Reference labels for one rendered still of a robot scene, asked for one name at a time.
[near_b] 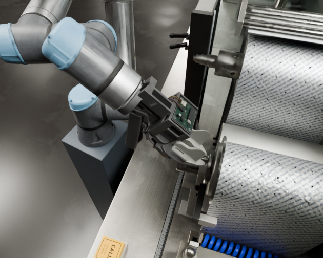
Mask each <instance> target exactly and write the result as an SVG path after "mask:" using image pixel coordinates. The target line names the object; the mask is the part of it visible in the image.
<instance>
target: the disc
mask: <svg viewBox="0 0 323 258"><path fill-rule="evenodd" d="M226 142H227V136H224V137H223V139H222V143H223V146H222V150H221V156H220V161H219V166H218V170H217V174H216V178H215V182H214V186H213V189H212V192H211V195H210V196H209V198H208V203H209V204H211V203H212V201H213V198H214V195H215V191H216V188H217V184H218V180H219V176H220V171H221V167H222V164H223V159H224V154H225V149H226Z"/></svg>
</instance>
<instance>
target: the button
mask: <svg viewBox="0 0 323 258"><path fill-rule="evenodd" d="M124 247H125V243H124V242H121V241H118V240H115V239H112V238H109V237H107V236H103V237H102V240H101V242H100V244H99V246H98V249H97V251H96V253H95V256H94V258H120V257H121V255H122V252H123V249H124Z"/></svg>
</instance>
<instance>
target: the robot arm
mask: <svg viewBox="0 0 323 258"><path fill-rule="evenodd" d="M103 1H104V2H105V12H106V22H105V21H102V20H91V21H88V22H87V23H78V22H76V21H75V20H74V19H73V18H71V17H66V15H67V12H68V10H69V7H70V5H71V3H72V0H31V1H30V3H29V4H28V6H27V7H26V9H25V10H24V12H23V14H22V15H21V17H20V18H19V20H18V22H17V23H15V24H12V23H8V24H1V25H0V58H1V59H2V60H3V61H5V62H6V63H13V64H24V65H27V64H51V63H53V64H55V65H56V66H57V68H58V69H59V70H61V71H64V72H65V73H66V74H68V75H69V76H70V77H72V78H73V79H74V80H76V81H77V82H78V83H79V84H78V85H77V86H75V87H74V88H73V89H72V90H71V91H70V93H69V96H68V101H69V104H70V109H71V110H72V112H73V115H74V117H75V120H76V122H77V130H76V134H77V137H78V139H79V141H80V143H81V144H83V145H84V146H87V147H100V146H103V145H105V144H107V143H108V142H110V141H111V140H112V138H113V137H114V134H115V127H114V124H113V122H112V120H128V127H127V131H126V141H125V146H126V147H129V148H132V149H136V146H137V144H138V143H139V142H140V141H141V140H142V138H143V133H144V134H145V135H146V140H149V141H150V142H151V143H152V144H153V148H154V149H156V150H157V151H158V152H159V153H160V154H161V155H162V156H163V157H165V158H166V159H168V160H171V161H174V162H178V163H183V164H187V165H193V166H204V165H206V162H204V161H203V160H202V159H201V158H202V157H203V156H205V157H208V155H207V153H206V151H205V149H204V147H203V146H202V144H203V143H204V142H205V141H206V140H207V139H208V138H209V137H210V133H209V132H208V131H207V130H194V129H193V126H194V122H195V118H196V115H197V110H198V109H199V108H198V107H196V106H195V105H194V104H193V103H192V102H191V101H190V100H189V99H187V98H186V97H185V96H184V95H183V94H182V93H181V92H180V91H179V92H177V93H176V94H174V95H173V96H170V97H169V98H167V97H166V96H165V95H164V94H163V93H161V92H160V91H159V90H158V89H157V88H156V87H155V85H156V83H157V80H156V79H155V78H153V77H152V76H151V77H150V78H148V79H147V80H146V81H144V80H143V79H141V76H140V75H139V74H137V72H136V58H135V38H134V19H133V0H103ZM143 129H144V131H143ZM176 140H178V141H176ZM174 141H175V142H174ZM172 142H174V144H172Z"/></svg>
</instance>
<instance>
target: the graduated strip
mask: <svg viewBox="0 0 323 258"><path fill-rule="evenodd" d="M184 175H185V172H181V171H180V172H179V174H178V177H177V181H176V184H175V188H174V191H173V195H172V198H171V202H170V205H169V208H168V212H167V215H166V218H165V222H164V225H163V229H162V231H161V235H160V238H159V241H158V245H157V249H156V252H155V256H154V258H162V255H163V251H164V248H165V244H166V240H167V237H168V233H169V230H170V226H171V222H172V219H173V215H174V212H175V208H176V204H177V200H178V197H179V193H180V190H181V186H182V183H183V182H182V181H181V180H182V179H184Z"/></svg>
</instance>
